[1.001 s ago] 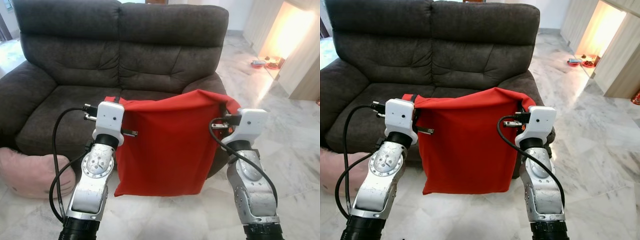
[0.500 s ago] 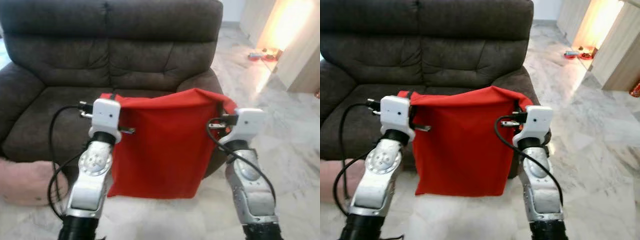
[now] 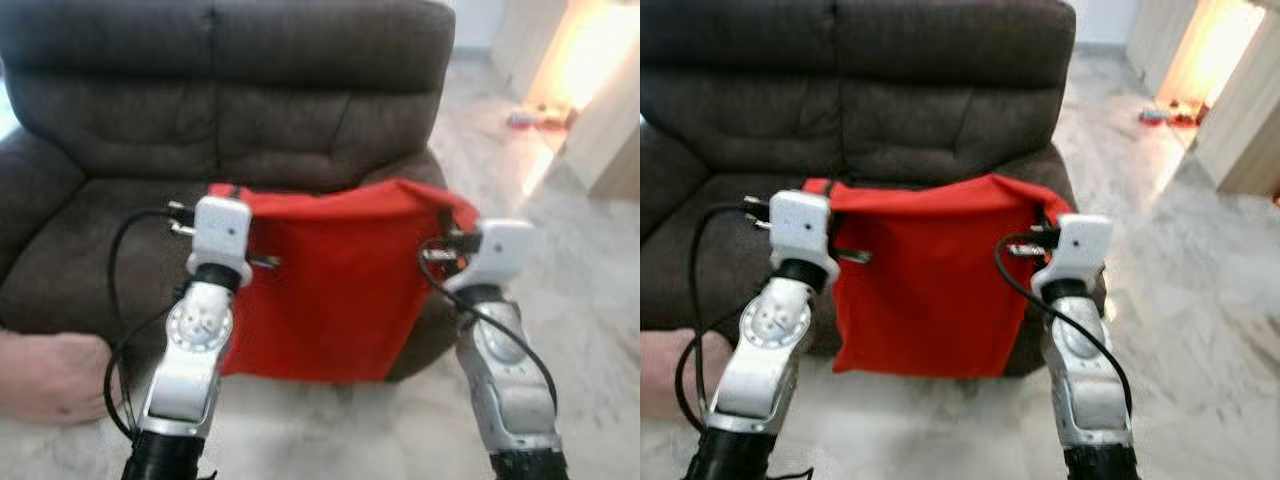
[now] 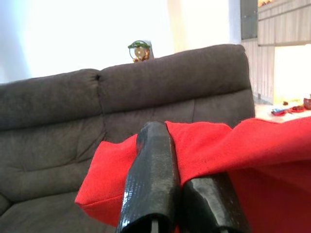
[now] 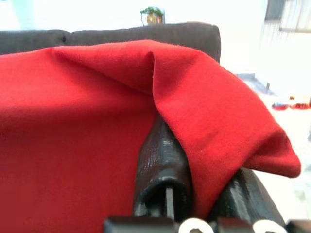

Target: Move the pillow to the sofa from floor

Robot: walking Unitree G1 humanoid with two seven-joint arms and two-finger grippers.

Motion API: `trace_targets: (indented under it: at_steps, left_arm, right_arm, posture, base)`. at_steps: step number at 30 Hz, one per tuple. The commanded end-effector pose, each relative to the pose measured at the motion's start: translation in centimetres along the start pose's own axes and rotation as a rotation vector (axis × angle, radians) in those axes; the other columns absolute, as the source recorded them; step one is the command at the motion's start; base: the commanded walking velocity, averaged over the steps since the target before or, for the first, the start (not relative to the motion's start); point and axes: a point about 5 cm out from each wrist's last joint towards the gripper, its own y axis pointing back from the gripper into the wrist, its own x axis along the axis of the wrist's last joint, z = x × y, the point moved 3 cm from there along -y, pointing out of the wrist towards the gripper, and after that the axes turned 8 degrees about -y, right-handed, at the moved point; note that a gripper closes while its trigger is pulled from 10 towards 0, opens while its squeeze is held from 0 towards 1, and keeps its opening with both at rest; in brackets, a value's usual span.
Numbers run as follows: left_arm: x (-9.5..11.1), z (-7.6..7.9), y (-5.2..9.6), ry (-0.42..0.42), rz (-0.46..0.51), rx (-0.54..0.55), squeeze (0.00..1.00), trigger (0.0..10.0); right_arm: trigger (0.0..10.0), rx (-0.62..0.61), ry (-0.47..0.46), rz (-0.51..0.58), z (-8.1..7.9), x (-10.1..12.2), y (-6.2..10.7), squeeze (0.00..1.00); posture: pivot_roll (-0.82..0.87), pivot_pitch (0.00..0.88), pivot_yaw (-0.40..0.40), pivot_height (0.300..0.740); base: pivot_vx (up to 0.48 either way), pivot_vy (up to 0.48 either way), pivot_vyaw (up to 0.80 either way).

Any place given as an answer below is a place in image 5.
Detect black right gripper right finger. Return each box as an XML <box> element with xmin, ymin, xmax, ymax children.
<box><xmin>208</xmin><ymin>167</ymin><xmax>286</xmax><ymax>226</ymax></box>

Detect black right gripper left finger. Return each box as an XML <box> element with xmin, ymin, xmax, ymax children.
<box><xmin>133</xmin><ymin>114</ymin><xmax>194</xmax><ymax>218</ymax></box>

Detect red square pillow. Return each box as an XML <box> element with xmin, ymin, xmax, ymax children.
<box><xmin>0</xmin><ymin>39</ymin><xmax>302</xmax><ymax>233</ymax></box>

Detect dark grey fabric sofa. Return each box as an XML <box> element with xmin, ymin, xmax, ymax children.
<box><xmin>0</xmin><ymin>21</ymin><xmax>222</xmax><ymax>64</ymax></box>

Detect green plant in golden pot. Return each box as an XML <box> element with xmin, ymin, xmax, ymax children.
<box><xmin>139</xmin><ymin>6</ymin><xmax>166</xmax><ymax>26</ymax></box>

